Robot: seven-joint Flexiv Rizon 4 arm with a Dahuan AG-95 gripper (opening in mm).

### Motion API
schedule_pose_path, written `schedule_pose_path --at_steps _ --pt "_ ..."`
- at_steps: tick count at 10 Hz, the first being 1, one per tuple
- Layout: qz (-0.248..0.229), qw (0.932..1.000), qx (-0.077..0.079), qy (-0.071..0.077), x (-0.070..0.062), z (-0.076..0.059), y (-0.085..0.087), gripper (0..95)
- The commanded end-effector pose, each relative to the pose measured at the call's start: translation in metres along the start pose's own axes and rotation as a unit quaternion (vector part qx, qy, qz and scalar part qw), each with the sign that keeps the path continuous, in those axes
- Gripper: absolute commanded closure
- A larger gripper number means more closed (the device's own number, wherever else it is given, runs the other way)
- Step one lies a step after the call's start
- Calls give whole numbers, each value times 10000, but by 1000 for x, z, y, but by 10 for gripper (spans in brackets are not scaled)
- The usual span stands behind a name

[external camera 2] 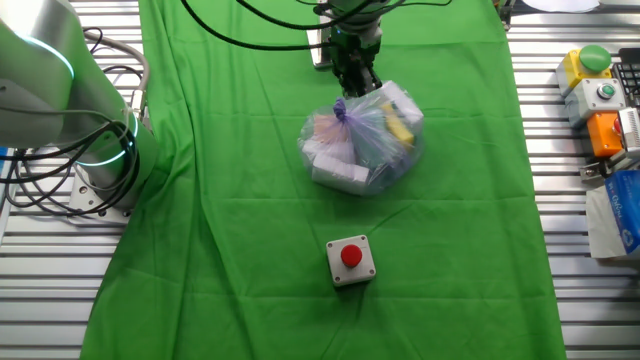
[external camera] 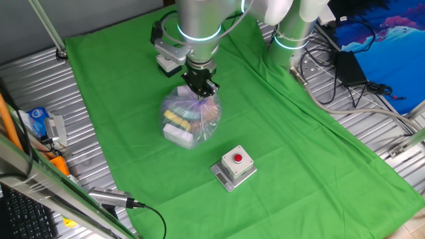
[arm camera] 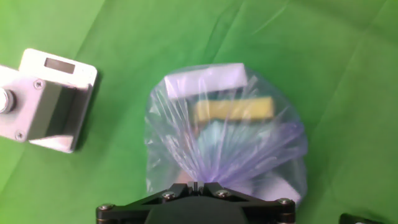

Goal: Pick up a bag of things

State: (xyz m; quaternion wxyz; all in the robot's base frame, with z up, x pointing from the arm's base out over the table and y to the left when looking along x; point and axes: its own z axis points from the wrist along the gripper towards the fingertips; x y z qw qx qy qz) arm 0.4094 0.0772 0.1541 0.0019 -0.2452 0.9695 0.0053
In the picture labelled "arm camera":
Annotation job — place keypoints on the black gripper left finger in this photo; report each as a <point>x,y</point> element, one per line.
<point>136,210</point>

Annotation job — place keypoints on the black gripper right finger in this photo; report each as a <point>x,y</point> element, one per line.
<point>264,210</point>

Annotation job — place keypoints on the clear plastic bag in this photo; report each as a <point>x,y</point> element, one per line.
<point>233,146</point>

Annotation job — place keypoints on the teal sponge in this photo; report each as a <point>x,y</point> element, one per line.
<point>230,140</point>

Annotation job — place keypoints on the yellow sponge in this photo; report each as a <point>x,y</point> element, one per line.
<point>236,109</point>

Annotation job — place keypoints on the white foam block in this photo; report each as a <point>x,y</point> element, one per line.
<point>205,81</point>

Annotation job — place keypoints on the grey red-button box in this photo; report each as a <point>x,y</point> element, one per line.
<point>40,109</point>

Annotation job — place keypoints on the green cloth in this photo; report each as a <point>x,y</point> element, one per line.
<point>311,62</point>

